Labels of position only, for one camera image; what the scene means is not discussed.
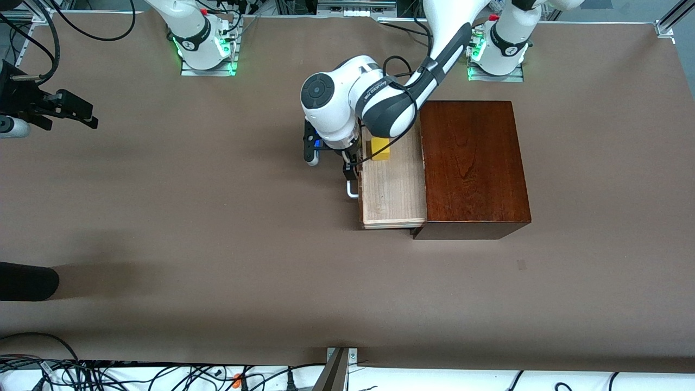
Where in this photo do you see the wooden drawer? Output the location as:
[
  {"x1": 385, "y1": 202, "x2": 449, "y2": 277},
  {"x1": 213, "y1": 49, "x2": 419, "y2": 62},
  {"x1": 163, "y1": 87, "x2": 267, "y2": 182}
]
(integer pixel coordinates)
[{"x1": 356, "y1": 122, "x2": 428, "y2": 230}]

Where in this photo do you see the brown paper table cover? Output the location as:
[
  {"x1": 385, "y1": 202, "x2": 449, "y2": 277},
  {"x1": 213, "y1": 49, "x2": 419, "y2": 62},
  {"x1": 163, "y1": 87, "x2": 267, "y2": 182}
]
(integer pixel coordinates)
[{"x1": 0, "y1": 12, "x2": 695, "y2": 373}]

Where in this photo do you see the dark brown wooden cabinet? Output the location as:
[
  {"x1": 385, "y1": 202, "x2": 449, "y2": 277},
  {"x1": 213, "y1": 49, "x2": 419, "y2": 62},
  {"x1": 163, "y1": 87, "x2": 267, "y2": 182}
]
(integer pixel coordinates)
[{"x1": 410, "y1": 100, "x2": 532, "y2": 241}]

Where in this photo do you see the white connector strip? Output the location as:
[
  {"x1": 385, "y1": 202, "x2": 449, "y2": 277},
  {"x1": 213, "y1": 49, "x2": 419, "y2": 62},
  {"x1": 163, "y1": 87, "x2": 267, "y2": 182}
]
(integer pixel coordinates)
[{"x1": 317, "y1": 0, "x2": 397, "y2": 18}]

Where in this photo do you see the black padded cylinder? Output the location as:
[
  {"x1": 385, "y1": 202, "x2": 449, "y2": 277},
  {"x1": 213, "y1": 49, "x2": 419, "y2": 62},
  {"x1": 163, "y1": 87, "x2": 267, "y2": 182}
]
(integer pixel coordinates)
[{"x1": 0, "y1": 262, "x2": 59, "y2": 301}]

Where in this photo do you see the aluminium frame rail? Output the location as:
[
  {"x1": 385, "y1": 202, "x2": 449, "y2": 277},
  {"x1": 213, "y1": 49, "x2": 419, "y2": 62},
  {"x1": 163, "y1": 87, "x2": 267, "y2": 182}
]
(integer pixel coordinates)
[{"x1": 0, "y1": 5, "x2": 55, "y2": 77}]

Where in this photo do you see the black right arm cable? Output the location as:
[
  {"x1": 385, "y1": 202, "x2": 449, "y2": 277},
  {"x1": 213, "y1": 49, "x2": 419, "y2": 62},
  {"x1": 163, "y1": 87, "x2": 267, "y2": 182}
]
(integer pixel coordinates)
[{"x1": 0, "y1": 0, "x2": 59, "y2": 82}]

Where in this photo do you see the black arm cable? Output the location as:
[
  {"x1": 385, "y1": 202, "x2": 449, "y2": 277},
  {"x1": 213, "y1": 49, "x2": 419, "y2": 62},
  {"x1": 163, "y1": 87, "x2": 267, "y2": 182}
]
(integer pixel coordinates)
[
  {"x1": 0, "y1": 0, "x2": 59, "y2": 82},
  {"x1": 347, "y1": 54, "x2": 435, "y2": 163}
]

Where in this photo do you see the black hanging cable loop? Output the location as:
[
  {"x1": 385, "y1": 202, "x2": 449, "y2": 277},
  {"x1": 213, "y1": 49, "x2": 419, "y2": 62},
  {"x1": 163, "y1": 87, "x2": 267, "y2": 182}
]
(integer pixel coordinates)
[{"x1": 52, "y1": 0, "x2": 136, "y2": 42}]

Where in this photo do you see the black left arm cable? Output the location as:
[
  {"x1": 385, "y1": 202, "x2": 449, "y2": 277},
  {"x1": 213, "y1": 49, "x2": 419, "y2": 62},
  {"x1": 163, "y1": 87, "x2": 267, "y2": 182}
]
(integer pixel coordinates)
[{"x1": 347, "y1": 54, "x2": 435, "y2": 163}]

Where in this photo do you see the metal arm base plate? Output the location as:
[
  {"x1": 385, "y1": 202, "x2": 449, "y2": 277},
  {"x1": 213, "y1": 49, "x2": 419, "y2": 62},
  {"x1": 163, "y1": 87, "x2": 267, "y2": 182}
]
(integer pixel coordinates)
[
  {"x1": 467, "y1": 30, "x2": 525, "y2": 83},
  {"x1": 181, "y1": 33, "x2": 239, "y2": 77}
]

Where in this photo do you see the black cable on table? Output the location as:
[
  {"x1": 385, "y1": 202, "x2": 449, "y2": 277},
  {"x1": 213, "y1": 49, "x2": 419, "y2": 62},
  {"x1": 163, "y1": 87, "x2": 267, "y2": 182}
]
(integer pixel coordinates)
[{"x1": 377, "y1": 19, "x2": 429, "y2": 36}]

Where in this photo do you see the aluminium profile bracket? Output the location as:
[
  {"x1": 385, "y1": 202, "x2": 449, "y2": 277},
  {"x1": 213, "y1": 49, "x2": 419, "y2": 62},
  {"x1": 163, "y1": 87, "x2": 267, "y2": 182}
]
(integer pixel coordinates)
[{"x1": 312, "y1": 346, "x2": 359, "y2": 391}]

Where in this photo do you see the aluminium frame post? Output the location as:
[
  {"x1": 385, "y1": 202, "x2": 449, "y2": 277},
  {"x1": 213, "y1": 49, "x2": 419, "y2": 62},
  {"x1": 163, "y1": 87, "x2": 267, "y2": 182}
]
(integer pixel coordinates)
[{"x1": 654, "y1": 0, "x2": 695, "y2": 39}]

